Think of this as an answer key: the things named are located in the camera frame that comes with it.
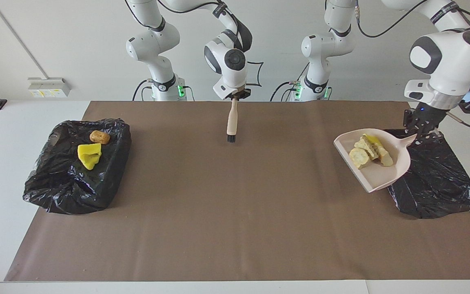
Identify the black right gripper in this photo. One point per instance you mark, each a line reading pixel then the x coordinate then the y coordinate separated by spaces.
pixel 241 94

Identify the crumpled black bag lined bin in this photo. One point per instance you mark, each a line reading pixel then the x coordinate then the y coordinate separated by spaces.
pixel 67 188

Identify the beige plastic dustpan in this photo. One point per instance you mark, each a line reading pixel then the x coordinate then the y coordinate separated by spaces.
pixel 382 177

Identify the smooth black bag lined bin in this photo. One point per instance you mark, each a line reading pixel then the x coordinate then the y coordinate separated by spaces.
pixel 439 183

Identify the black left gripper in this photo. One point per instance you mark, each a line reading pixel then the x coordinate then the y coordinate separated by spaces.
pixel 430 118

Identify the small yellow sponge wedge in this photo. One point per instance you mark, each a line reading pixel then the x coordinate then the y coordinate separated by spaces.
pixel 373 139

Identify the brown paper table mat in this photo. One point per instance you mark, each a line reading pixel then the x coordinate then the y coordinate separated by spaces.
pixel 235 253

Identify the notched yellow sponge piece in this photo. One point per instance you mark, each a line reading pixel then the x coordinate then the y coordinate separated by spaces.
pixel 91 164

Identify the beige hand brush black bristles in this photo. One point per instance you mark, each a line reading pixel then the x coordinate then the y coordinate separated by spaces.
pixel 231 120

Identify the white wall outlet box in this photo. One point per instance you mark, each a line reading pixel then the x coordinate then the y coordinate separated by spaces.
pixel 49 87

